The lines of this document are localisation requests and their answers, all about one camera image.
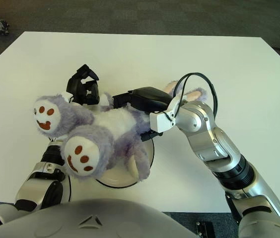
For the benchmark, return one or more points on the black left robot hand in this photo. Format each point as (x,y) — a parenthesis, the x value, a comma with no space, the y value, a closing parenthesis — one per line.
(76,89)

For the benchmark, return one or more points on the purple plush rabbit doll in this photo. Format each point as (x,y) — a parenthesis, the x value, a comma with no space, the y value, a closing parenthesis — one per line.
(115,124)

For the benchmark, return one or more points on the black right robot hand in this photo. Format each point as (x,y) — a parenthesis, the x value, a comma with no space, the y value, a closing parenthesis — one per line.
(150,99)

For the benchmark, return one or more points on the grey white sneaker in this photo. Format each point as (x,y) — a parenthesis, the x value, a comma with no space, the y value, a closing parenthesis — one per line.
(1,26)

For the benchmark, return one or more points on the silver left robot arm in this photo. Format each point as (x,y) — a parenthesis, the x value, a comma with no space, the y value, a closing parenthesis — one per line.
(38,188)

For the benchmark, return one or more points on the white plate with black rim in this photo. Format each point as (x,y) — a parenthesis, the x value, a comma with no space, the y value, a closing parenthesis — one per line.
(116,179)

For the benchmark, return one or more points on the grey robot torso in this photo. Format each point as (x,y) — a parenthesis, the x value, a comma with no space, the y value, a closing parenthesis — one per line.
(80,223)

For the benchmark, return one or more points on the black metal bracket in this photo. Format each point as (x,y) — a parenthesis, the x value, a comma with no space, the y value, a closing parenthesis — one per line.
(205,229)

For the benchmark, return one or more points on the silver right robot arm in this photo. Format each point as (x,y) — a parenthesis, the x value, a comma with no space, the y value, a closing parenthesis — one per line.
(217,141)

